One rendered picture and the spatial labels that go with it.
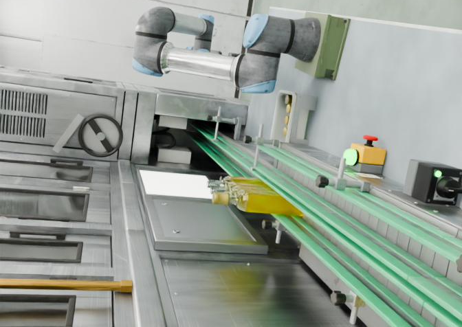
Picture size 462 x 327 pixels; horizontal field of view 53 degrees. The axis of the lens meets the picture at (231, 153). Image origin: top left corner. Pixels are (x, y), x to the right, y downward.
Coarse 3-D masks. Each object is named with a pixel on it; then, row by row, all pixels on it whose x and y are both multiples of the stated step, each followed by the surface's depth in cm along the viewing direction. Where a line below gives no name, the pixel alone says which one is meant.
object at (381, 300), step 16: (208, 144) 264; (224, 160) 223; (240, 176) 192; (288, 224) 134; (304, 224) 136; (304, 240) 121; (320, 240) 124; (320, 256) 112; (336, 256) 114; (336, 272) 104; (352, 272) 105; (352, 288) 97; (368, 288) 98; (384, 288) 98; (368, 304) 91; (384, 304) 90; (400, 304) 91; (384, 320) 86; (400, 320) 85; (416, 320) 86
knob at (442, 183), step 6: (444, 180) 96; (450, 180) 96; (438, 186) 97; (444, 186) 95; (450, 186) 96; (456, 186) 96; (438, 192) 97; (444, 192) 96; (450, 192) 95; (456, 192) 95; (450, 198) 96
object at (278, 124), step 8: (280, 96) 184; (280, 104) 185; (280, 112) 186; (280, 120) 186; (272, 128) 186; (280, 128) 187; (288, 128) 171; (272, 136) 187; (280, 136) 187; (288, 136) 171
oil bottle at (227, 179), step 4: (228, 176) 157; (232, 176) 157; (224, 180) 154; (228, 180) 153; (232, 180) 153; (236, 180) 153; (240, 180) 154; (244, 180) 154; (248, 180) 155; (252, 180) 155; (256, 180) 156; (260, 180) 157; (224, 184) 153
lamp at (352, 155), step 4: (344, 152) 128; (348, 152) 126; (352, 152) 125; (356, 152) 126; (344, 156) 127; (348, 156) 126; (352, 156) 125; (356, 156) 125; (348, 160) 126; (352, 160) 125; (356, 160) 125; (348, 164) 127; (352, 164) 127
